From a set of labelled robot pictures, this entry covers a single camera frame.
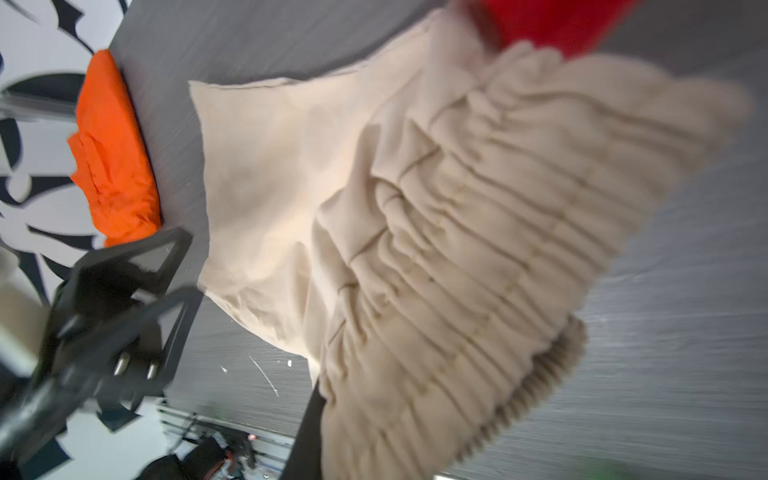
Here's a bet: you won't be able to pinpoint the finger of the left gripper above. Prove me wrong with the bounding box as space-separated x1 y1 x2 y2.
71 227 193 296
62 286 203 384

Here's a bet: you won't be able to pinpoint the red shorts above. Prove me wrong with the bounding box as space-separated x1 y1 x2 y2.
468 0 636 58

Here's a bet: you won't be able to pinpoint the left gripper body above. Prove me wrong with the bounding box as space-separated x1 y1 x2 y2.
1 272 168 462

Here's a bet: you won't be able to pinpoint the beige shorts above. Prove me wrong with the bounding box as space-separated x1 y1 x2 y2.
189 4 750 479

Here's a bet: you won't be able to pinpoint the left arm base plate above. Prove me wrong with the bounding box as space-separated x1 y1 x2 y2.
136 435 256 480

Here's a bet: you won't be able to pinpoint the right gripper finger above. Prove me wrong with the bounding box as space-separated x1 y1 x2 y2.
280 384 326 480

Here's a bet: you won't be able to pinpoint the orange shorts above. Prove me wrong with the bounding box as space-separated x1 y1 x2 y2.
68 50 162 247

